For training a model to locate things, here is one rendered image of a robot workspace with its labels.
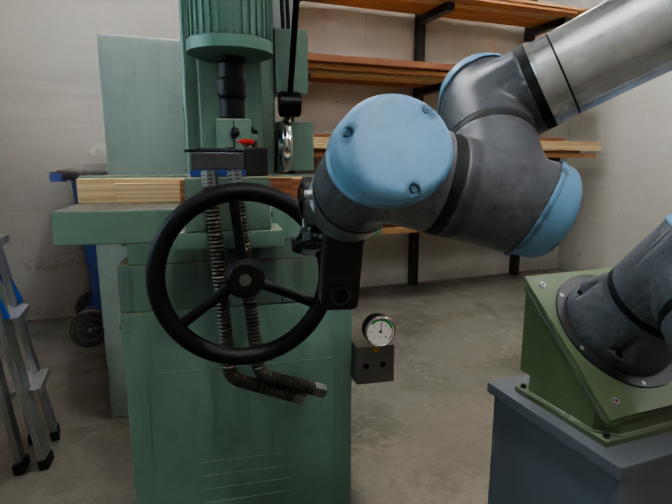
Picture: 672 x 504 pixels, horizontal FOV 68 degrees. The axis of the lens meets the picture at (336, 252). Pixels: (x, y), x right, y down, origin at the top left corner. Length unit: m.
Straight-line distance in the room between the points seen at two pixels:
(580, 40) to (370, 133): 0.23
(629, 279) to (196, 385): 0.78
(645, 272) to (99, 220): 0.89
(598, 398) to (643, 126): 3.62
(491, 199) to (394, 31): 3.55
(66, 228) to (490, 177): 0.75
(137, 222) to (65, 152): 2.50
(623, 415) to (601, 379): 0.06
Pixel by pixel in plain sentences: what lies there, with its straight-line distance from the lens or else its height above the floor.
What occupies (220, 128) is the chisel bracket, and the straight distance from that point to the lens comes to 1.05.
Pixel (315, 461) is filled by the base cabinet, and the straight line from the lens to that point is 1.14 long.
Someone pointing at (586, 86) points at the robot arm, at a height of 1.06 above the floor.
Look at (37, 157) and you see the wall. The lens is 3.46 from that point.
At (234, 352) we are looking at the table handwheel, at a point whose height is 0.69.
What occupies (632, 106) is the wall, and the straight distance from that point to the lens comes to 4.49.
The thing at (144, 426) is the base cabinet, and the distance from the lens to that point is 1.08.
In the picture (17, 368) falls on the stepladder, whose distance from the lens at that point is 1.86.
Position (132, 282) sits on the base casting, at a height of 0.77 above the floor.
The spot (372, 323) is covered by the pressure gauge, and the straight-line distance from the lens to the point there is 0.97.
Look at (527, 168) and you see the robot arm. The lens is 0.44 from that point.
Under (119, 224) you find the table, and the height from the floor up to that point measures 0.88.
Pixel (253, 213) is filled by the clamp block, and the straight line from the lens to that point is 0.85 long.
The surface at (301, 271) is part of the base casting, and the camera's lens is 0.97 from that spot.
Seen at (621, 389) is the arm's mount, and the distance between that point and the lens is 0.94.
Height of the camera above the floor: 0.99
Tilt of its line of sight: 11 degrees down
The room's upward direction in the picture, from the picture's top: straight up
